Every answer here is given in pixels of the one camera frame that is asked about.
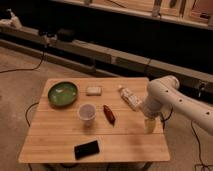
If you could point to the cream cylindrical pusher tool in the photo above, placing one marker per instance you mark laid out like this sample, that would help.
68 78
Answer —
150 125

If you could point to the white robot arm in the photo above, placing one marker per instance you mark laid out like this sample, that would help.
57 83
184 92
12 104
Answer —
164 92

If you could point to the white plastic bottle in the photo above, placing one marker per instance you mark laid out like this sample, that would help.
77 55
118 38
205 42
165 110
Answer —
129 97

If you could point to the clear plastic cup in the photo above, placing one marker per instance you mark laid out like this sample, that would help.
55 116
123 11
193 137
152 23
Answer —
87 114

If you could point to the white sponge block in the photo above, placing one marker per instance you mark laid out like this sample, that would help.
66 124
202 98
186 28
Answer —
93 91

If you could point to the black rectangular phone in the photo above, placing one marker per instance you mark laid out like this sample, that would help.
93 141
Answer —
86 149

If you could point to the wooden table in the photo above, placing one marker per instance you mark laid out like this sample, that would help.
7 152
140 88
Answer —
54 133

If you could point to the green bowl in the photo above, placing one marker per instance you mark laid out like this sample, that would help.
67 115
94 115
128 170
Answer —
62 94

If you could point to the black device on ledge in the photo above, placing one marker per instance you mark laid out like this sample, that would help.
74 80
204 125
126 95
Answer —
66 35

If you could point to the white object far left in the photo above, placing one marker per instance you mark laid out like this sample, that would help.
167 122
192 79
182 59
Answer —
13 21

